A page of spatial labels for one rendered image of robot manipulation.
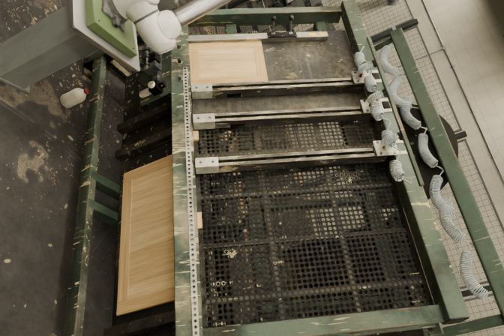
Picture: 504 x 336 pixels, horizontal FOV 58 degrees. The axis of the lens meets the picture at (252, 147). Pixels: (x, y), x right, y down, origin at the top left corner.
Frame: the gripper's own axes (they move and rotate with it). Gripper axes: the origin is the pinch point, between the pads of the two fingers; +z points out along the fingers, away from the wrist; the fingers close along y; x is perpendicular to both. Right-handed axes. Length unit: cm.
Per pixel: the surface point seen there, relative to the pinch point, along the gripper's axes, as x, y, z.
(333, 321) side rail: -86, -141, 50
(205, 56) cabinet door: 7, 8, 82
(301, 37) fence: -47, 40, 59
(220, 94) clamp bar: -8, -23, 75
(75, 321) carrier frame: 17, -159, 125
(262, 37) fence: -23, 33, 68
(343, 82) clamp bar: -76, 4, 47
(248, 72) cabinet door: -21, 2, 72
